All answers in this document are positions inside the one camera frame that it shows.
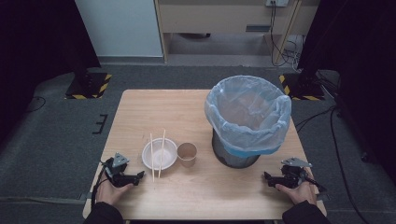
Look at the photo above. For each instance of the person's left hand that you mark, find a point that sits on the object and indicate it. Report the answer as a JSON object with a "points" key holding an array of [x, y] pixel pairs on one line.
{"points": [[109, 193]]}

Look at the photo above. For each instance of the light wooden cabinet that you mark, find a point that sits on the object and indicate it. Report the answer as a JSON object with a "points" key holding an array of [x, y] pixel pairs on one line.
{"points": [[214, 18]]}

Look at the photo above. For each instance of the brown paper cup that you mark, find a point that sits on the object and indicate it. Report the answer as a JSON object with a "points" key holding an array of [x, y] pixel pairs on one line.
{"points": [[187, 154]]}

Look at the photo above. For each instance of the dark curtain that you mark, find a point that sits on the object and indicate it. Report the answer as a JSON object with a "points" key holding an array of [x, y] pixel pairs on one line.
{"points": [[37, 46], [358, 46]]}

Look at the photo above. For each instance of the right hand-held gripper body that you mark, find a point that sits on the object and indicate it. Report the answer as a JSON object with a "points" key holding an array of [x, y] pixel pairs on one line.
{"points": [[294, 174]]}

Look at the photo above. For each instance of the white disposable bowl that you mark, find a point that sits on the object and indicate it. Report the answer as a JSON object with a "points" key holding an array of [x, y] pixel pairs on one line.
{"points": [[167, 153]]}

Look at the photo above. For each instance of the person's right hand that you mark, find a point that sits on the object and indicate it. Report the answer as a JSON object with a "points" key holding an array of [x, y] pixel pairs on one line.
{"points": [[300, 194]]}

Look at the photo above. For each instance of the wooden chopstick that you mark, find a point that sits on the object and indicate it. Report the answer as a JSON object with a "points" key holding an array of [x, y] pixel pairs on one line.
{"points": [[152, 161], [161, 155]]}

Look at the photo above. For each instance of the white wall socket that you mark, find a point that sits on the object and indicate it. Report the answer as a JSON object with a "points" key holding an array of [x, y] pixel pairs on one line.
{"points": [[277, 2]]}

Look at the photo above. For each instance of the black stand base striped edge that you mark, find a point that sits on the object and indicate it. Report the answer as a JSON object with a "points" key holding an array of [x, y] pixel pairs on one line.
{"points": [[302, 87], [88, 85]]}

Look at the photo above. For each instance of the white panel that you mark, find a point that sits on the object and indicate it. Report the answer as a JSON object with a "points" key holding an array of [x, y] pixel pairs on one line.
{"points": [[121, 28]]}

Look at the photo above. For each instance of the black mesh trash bin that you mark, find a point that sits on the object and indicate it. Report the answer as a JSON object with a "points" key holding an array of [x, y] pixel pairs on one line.
{"points": [[232, 158]]}

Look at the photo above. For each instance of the blue plastic bin bag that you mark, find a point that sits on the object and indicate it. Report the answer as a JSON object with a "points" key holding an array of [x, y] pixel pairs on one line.
{"points": [[249, 138]]}

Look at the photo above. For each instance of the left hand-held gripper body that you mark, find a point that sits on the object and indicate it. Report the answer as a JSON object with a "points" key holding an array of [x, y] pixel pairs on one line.
{"points": [[116, 166]]}

